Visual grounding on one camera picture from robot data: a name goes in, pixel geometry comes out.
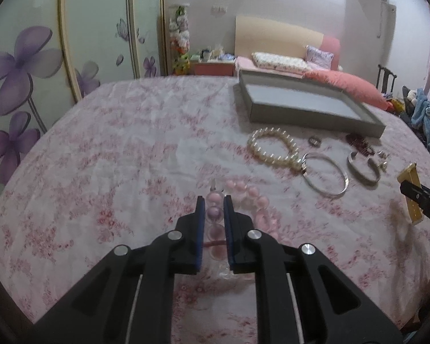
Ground cream yellow wristwatch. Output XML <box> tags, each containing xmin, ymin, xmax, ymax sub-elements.
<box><xmin>397</xmin><ymin>162</ymin><xmax>423</xmax><ymax>225</ymax></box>

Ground small silver charm earrings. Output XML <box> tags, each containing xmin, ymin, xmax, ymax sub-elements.
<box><xmin>375</xmin><ymin>151</ymin><xmax>388</xmax><ymax>172</ymax></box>

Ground silver cuff bracelet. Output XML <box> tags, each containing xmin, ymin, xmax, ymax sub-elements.
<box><xmin>346</xmin><ymin>150</ymin><xmax>383</xmax><ymax>187</ymax></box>

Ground pink bead bracelet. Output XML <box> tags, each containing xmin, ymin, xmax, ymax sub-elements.
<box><xmin>200</xmin><ymin>179</ymin><xmax>284</xmax><ymax>280</ymax></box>

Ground thin silver bangle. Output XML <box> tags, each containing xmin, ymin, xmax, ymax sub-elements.
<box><xmin>301</xmin><ymin>152</ymin><xmax>349</xmax><ymax>199</ymax></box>

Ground white pearl bracelet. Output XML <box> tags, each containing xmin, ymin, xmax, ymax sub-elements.
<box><xmin>247</xmin><ymin>126</ymin><xmax>303</xmax><ymax>169</ymax></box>

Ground blue plush clothing pile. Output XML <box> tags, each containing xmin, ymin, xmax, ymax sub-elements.
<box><xmin>402</xmin><ymin>86</ymin><xmax>430</xmax><ymax>153</ymax></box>

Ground pink floral bedsheet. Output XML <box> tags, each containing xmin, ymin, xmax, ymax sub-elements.
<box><xmin>0</xmin><ymin>77</ymin><xmax>430</xmax><ymax>325</ymax></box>

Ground dark wooden chair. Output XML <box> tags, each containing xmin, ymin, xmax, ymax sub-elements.
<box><xmin>376</xmin><ymin>64</ymin><xmax>397</xmax><ymax>94</ymax></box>

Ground folded salmon quilt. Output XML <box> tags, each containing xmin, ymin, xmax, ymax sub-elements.
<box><xmin>303</xmin><ymin>70</ymin><xmax>391</xmax><ymax>111</ymax></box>

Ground small purple pillow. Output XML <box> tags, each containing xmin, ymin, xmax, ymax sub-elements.
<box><xmin>305</xmin><ymin>45</ymin><xmax>334</xmax><ymax>70</ymax></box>

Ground grey shallow tray box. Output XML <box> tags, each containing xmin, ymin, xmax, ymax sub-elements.
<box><xmin>238</xmin><ymin>70</ymin><xmax>385</xmax><ymax>138</ymax></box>

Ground floral white pillow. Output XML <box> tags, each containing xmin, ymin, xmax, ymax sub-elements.
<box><xmin>251</xmin><ymin>52</ymin><xmax>312</xmax><ymax>75</ymax></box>

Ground pink nightstand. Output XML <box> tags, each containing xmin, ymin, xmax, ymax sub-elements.
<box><xmin>190</xmin><ymin>60</ymin><xmax>235</xmax><ymax>76</ymax></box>

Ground cream pink headboard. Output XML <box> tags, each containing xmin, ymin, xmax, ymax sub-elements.
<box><xmin>234</xmin><ymin>15</ymin><xmax>341</xmax><ymax>70</ymax></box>

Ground sliding wardrobe with flowers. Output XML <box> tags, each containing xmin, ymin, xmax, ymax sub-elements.
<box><xmin>0</xmin><ymin>0</ymin><xmax>163</xmax><ymax>185</ymax></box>

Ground plush toy stack tube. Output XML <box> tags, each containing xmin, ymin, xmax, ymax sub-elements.
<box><xmin>168</xmin><ymin>5</ymin><xmax>190</xmax><ymax>75</ymax></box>

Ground dark red bead bracelet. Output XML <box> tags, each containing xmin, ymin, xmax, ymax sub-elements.
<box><xmin>345</xmin><ymin>133</ymin><xmax>375</xmax><ymax>157</ymax></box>

